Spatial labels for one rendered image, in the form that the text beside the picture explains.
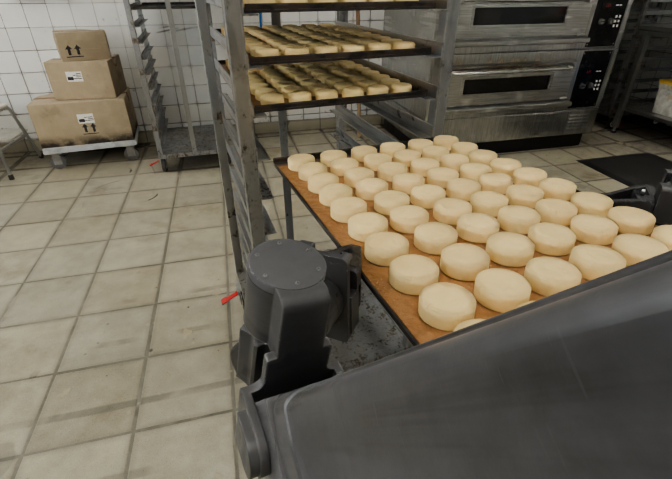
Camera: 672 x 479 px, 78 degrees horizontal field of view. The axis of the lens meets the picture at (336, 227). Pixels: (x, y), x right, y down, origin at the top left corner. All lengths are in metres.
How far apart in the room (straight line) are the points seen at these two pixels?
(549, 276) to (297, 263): 0.25
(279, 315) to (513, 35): 3.10
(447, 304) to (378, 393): 0.22
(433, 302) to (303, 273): 0.14
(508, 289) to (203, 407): 1.23
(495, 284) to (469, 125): 2.93
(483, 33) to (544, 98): 0.75
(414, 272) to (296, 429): 0.21
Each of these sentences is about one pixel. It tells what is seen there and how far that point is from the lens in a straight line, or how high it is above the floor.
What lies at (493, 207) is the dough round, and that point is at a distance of 0.59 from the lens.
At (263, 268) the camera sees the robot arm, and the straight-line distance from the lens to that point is 0.29.
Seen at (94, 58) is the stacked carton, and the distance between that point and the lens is 3.49.
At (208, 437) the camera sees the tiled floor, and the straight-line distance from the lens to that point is 1.45.
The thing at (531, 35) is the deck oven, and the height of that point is 0.87.
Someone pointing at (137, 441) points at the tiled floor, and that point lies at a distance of 1.51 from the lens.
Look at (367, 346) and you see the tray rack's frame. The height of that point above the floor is 0.15.
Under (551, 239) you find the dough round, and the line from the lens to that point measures 0.52.
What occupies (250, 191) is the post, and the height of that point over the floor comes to 0.79.
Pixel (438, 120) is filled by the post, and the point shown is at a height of 0.90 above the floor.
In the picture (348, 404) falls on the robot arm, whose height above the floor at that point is 1.02.
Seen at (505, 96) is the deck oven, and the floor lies 0.47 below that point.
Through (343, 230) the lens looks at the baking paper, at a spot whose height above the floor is 0.90.
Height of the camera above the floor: 1.18
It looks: 31 degrees down
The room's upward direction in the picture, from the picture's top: straight up
